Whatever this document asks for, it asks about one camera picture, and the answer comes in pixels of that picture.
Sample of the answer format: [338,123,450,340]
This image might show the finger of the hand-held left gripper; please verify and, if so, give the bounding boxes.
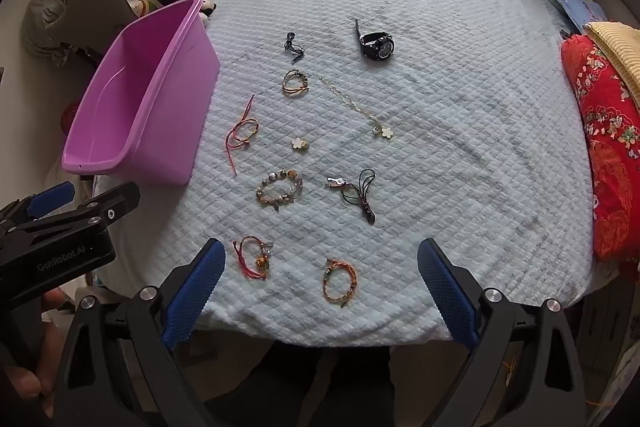
[27,182,142,240]
[0,182,76,228]

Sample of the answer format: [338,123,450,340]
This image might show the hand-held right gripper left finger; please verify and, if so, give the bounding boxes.
[52,238,227,427]

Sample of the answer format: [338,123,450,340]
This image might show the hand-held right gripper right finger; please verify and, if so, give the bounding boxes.
[417,238,588,427]

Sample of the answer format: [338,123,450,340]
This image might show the red bracelet with gold charm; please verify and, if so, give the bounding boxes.
[232,235,273,281]

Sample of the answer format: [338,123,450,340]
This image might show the orange braided bracelet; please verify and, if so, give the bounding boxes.
[321,258,358,308]

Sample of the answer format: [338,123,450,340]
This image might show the purple plastic bin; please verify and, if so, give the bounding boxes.
[61,0,222,186]

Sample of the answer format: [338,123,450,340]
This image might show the pink brown beaded bracelet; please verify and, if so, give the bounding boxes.
[256,171,306,210]

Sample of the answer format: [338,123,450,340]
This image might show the black cord charm strap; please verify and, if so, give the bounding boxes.
[327,168,378,225]

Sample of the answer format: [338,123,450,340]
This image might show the person's left hand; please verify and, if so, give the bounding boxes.
[0,359,56,418]

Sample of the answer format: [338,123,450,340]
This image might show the red plastic basket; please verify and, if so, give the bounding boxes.
[61,99,83,138]

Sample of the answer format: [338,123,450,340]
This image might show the white quilted bedspread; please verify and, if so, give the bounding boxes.
[95,0,601,349]

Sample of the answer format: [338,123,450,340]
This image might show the grey striped clothing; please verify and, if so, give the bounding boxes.
[21,0,76,66]

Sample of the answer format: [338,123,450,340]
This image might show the grey chair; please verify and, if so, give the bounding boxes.
[60,0,138,68]

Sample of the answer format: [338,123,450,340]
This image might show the red floral quilt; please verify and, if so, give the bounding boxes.
[560,34,640,264]

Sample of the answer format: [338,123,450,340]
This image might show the black wrist watch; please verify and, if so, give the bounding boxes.
[354,19,396,62]

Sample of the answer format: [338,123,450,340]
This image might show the yellow knitted blanket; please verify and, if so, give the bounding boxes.
[582,22,640,112]

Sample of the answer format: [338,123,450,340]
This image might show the blue picture book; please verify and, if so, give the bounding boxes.
[547,0,610,34]

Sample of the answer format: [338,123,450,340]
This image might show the red string bracelet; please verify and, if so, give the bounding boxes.
[225,94,261,178]

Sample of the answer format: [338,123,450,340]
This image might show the gold chain flower pendant necklace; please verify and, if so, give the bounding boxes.
[319,76,393,138]

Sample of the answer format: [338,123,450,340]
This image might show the multicolour braided bracelet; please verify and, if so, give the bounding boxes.
[281,68,311,98]

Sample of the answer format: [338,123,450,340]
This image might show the thin black cord necklace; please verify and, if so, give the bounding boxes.
[283,32,307,64]

